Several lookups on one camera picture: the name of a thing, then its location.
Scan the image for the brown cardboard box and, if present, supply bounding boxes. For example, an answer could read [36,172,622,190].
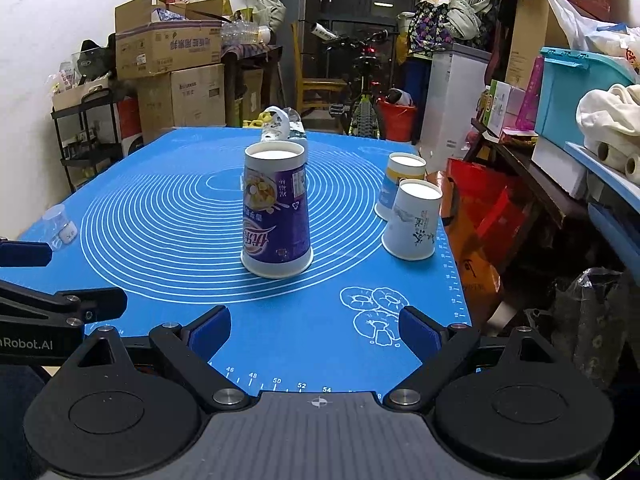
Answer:
[169,63,227,129]
[134,77,175,137]

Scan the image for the cream white cloth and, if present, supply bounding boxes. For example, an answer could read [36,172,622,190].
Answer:
[575,83,640,162]

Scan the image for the small white case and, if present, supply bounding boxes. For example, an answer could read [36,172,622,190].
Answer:
[50,225,79,251]

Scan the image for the floral cloth bag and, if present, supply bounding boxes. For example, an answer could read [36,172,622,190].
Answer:
[406,0,459,59]

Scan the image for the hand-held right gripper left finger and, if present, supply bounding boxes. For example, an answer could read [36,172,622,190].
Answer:
[62,304,252,411]

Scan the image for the wooden chair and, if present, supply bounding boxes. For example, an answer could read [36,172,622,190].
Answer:
[292,21,352,117]

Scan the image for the dark wooden side table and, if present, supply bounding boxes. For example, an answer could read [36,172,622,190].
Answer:
[222,44,284,128]

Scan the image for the purple printed paper cup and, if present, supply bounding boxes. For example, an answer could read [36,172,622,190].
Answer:
[240,140,315,280]

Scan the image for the tall cardboard box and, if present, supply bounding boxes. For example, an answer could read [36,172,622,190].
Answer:
[504,0,572,92]

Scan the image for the white cup with plant print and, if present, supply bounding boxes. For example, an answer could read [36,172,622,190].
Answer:
[381,178,444,262]

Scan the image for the pink transparent box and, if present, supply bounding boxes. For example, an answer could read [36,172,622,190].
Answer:
[514,55,546,132]

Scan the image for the orange red shopping bag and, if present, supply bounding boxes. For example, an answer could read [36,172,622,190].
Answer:
[439,157,529,332]

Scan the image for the clear glass jar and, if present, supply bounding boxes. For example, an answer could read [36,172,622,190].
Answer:
[284,107,308,142]

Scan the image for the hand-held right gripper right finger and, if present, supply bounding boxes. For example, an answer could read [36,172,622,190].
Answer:
[384,304,564,411]

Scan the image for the clear crumpled plastic bag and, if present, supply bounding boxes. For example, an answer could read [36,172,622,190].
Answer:
[549,267,637,392]

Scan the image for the white plastic bag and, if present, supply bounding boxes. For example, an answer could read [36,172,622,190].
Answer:
[544,0,640,58]

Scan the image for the dark cloth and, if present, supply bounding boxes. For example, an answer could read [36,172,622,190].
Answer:
[0,364,52,480]

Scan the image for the white cup with yellow band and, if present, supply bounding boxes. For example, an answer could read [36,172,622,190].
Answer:
[374,152,428,222]

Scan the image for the blue silicone baking mat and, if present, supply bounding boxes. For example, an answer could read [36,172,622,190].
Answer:
[17,126,474,397]

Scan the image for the small clear plastic cup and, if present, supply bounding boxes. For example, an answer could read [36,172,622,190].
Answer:
[42,204,71,233]

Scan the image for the black metal shelf rack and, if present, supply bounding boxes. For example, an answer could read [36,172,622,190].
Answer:
[51,87,127,194]

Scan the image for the white paper rolls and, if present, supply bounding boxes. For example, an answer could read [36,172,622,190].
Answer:
[596,141,640,184]

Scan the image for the white and green carton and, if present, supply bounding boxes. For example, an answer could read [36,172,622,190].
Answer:
[487,79,527,137]

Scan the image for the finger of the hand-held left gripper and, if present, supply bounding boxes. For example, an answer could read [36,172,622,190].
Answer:
[0,279,129,331]
[0,241,54,268]

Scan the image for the turquoise plastic storage bin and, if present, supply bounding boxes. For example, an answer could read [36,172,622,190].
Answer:
[534,47,639,149]

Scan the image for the black bicycle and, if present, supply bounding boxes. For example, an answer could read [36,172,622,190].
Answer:
[309,22,397,139]

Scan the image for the red plastic bucket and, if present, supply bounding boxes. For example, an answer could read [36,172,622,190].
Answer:
[375,97,419,144]

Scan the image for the large open cardboard box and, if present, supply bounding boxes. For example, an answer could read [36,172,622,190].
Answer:
[114,0,224,80]

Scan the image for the black bag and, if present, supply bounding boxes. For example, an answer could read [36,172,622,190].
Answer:
[77,39,119,86]

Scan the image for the heap of clear plastic bottles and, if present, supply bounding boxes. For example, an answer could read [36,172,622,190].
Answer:
[220,20,274,49]

